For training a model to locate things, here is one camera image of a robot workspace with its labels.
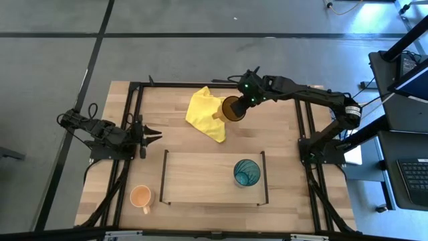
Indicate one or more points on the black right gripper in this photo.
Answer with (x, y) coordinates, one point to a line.
(255, 88)

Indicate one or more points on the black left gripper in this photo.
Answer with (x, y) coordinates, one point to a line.
(142, 137)

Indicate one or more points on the amber glass mug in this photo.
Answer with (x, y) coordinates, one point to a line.
(230, 110)

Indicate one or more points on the peach ceramic mug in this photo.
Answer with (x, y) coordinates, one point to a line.
(141, 197)

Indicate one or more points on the teal glass tumbler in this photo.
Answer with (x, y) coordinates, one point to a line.
(247, 172)

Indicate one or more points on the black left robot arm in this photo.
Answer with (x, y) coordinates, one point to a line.
(100, 132)

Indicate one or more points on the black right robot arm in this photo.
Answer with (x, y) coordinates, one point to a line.
(321, 97)

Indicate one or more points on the yellow cloth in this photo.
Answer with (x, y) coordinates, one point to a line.
(204, 114)

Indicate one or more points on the white paper sheet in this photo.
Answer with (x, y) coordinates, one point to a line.
(354, 155)

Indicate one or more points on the dark grey side desk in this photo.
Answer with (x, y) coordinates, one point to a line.
(394, 140)

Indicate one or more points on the laptop computer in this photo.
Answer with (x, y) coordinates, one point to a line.
(413, 82)

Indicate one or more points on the black keyboard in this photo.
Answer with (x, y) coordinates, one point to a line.
(416, 180)

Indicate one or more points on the black aluminium table frame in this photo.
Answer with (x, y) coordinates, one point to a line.
(167, 85)

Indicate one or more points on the silver frame bracket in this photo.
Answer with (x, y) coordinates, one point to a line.
(309, 237)
(123, 234)

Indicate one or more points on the black camera rig beam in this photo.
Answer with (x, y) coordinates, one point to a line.
(50, 234)

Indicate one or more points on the black slanted post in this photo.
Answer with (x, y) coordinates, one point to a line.
(406, 38)

